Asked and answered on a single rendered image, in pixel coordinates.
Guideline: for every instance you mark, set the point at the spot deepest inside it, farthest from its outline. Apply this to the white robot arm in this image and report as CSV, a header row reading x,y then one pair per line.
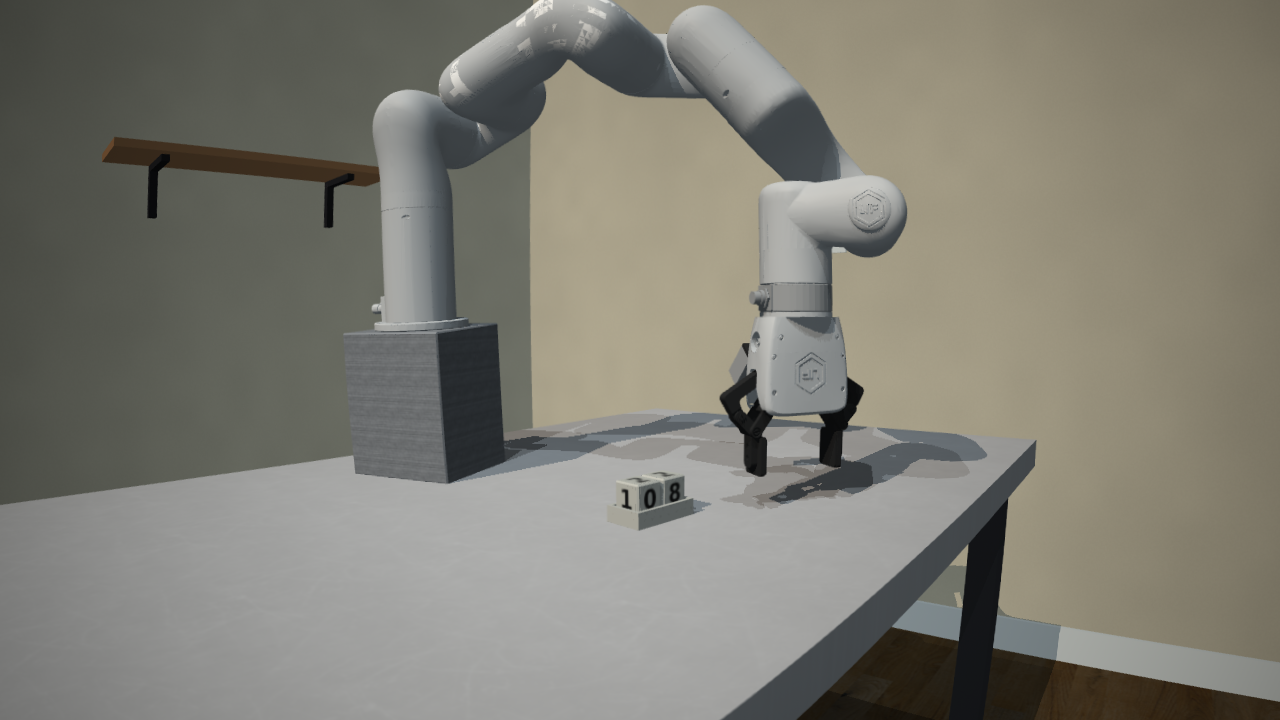
x,y
799,221

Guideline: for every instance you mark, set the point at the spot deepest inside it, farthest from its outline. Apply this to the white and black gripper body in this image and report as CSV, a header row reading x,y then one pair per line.
x,y
801,365

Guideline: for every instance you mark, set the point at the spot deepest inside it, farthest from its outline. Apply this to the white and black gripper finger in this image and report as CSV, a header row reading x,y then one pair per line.
x,y
755,446
831,436

